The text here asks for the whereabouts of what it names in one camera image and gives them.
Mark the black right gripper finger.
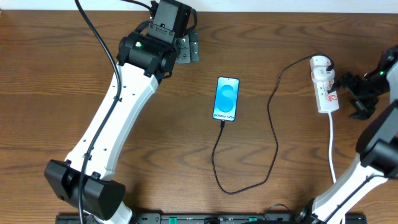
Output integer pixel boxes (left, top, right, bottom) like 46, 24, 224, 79
328, 73, 354, 93
349, 99, 378, 120

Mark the blue screen Galaxy smartphone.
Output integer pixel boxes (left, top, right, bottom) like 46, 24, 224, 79
212, 77, 240, 122

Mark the black USB charging cable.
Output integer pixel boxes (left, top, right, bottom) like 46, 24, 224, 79
211, 53, 335, 195

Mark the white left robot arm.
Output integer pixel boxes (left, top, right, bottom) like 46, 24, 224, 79
44, 0, 198, 223

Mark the white USB charger adapter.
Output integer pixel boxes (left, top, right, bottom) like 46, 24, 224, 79
310, 55, 335, 80

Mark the white power strip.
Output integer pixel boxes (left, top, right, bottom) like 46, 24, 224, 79
310, 70, 340, 114

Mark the white power strip cord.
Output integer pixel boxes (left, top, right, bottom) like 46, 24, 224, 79
328, 112, 346, 224

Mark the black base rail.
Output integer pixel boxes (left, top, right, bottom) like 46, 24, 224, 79
55, 212, 368, 224

